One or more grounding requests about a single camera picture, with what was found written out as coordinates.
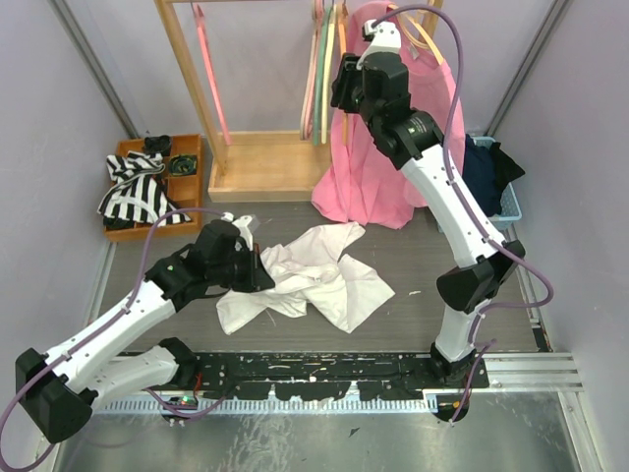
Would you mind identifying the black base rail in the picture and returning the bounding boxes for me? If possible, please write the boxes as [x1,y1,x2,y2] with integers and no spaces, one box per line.
[167,353,489,421]

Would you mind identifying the orange wooden organizer tray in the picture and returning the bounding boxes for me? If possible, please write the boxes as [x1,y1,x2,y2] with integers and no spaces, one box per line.
[103,134,204,242]

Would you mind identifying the dark navy garment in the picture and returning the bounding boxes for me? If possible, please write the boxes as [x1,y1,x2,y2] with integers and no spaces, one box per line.
[463,135,502,216]

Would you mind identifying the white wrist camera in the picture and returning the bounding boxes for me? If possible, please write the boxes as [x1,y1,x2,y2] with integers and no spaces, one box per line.
[356,20,401,70]
[221,211,259,250]

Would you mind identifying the green hanger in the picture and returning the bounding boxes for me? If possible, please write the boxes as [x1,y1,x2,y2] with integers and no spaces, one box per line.
[312,1,336,146]

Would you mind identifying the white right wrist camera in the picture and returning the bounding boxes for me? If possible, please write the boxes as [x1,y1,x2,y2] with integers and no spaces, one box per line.
[356,20,401,70]

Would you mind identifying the wooden clothes rack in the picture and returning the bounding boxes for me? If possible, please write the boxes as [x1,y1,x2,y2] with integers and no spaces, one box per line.
[153,0,445,204]

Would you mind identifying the black white striped shirt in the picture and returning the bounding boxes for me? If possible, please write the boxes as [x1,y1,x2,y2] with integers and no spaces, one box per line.
[97,151,179,230]

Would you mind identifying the green black rolled socks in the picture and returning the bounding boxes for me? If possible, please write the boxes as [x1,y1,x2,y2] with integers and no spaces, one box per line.
[168,154,198,177]

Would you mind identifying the pink t shirt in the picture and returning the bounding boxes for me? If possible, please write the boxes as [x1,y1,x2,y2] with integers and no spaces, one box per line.
[312,0,466,230]

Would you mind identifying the blue plastic basket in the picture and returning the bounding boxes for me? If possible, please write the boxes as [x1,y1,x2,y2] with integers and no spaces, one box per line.
[472,137,522,231]

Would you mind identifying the white t shirt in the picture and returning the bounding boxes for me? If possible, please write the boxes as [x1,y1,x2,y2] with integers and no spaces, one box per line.
[216,222,394,334]

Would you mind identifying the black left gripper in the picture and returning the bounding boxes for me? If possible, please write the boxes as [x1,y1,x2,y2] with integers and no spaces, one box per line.
[209,243,274,293]

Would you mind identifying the yellow hanger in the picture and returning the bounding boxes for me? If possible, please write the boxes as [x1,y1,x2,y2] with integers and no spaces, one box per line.
[336,6,349,146]

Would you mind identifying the black garment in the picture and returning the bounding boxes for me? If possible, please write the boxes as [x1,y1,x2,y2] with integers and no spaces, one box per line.
[489,142,526,192]

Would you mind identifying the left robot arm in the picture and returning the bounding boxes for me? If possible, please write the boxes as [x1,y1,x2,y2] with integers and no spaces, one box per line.
[15,215,275,443]

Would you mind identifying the light pink hanger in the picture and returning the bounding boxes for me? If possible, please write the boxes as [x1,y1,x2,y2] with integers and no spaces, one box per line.
[300,0,324,141]

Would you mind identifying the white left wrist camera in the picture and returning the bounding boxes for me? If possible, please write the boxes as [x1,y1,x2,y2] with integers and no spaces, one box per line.
[221,211,259,250]

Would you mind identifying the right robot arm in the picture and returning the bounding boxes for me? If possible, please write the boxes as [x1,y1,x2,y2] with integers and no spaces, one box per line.
[331,52,525,387]

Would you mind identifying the natural wood hanger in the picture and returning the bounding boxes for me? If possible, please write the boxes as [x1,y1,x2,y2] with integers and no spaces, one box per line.
[394,10,444,65]

